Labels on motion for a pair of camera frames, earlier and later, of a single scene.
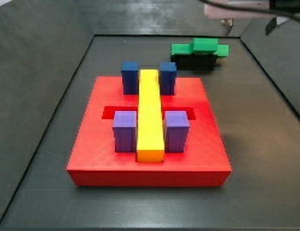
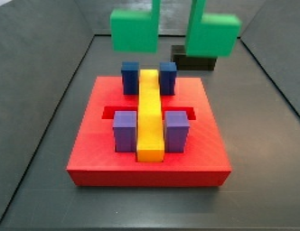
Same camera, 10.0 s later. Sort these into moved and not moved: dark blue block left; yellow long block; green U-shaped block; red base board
Moved: green U-shaped block
Not moved: yellow long block; red base board; dark blue block left
